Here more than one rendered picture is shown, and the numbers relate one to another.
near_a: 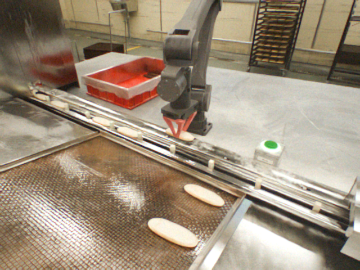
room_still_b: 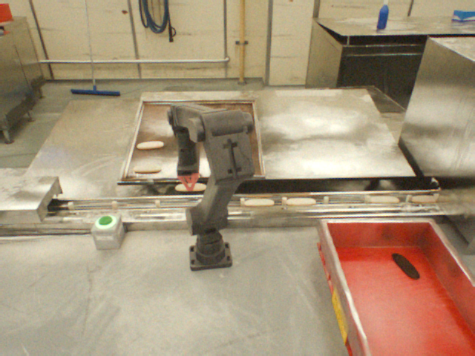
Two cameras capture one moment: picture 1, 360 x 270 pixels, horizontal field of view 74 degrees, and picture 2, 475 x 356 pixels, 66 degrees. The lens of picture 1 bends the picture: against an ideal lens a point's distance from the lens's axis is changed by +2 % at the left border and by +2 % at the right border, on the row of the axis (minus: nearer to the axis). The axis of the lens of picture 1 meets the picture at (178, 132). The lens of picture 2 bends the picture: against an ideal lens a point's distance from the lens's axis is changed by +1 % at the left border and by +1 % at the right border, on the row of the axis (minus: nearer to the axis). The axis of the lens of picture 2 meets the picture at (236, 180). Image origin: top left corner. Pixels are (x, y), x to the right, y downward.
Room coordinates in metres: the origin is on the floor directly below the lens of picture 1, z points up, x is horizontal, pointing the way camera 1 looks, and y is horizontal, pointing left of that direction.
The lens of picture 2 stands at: (1.46, -0.44, 1.59)
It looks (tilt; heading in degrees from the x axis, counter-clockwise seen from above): 34 degrees down; 144
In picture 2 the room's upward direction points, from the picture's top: straight up
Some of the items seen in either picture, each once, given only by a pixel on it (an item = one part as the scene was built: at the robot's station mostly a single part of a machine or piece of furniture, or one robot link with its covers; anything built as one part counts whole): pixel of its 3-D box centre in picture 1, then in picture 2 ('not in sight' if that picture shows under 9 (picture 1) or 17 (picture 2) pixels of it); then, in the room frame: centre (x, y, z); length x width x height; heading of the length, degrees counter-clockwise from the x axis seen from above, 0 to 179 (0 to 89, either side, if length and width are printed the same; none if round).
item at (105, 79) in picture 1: (139, 78); (404, 297); (1.24, 0.21, 0.88); 0.49 x 0.34 x 0.10; 145
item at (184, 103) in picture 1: (180, 98); (188, 155); (0.61, 0.00, 1.04); 0.10 x 0.07 x 0.07; 146
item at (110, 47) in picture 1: (104, 40); not in sight; (4.29, 1.27, 0.46); 0.66 x 0.60 x 0.93; 73
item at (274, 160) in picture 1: (266, 161); (110, 235); (0.58, -0.27, 0.84); 0.08 x 0.08 x 0.11; 56
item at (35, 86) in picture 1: (35, 88); (435, 189); (1.06, 0.66, 0.90); 0.06 x 0.01 x 0.06; 146
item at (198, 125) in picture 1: (195, 118); (209, 247); (0.82, -0.07, 0.86); 0.12 x 0.09 x 0.08; 62
